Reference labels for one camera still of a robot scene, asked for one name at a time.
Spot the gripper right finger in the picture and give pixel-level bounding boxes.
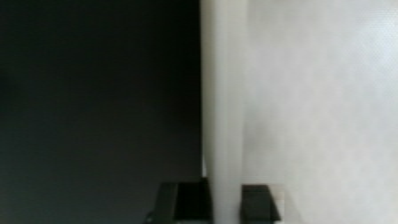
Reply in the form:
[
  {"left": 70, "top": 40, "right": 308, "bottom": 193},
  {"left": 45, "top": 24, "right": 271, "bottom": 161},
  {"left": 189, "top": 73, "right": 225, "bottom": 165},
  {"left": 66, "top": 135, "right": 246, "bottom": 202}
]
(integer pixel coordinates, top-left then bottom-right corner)
[{"left": 241, "top": 185, "right": 281, "bottom": 224}]

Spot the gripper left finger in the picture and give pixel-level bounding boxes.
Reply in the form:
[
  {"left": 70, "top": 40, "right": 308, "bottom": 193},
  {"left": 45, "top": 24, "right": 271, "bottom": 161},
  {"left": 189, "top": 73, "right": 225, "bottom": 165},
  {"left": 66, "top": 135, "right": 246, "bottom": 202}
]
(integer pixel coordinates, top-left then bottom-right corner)
[{"left": 145, "top": 179, "right": 214, "bottom": 224}]

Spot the white desk tabletop tray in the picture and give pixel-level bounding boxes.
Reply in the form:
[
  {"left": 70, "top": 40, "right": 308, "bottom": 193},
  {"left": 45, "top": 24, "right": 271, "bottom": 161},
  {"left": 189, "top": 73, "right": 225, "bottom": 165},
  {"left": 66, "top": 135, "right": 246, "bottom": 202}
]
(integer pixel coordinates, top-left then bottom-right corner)
[{"left": 201, "top": 0, "right": 398, "bottom": 224}]

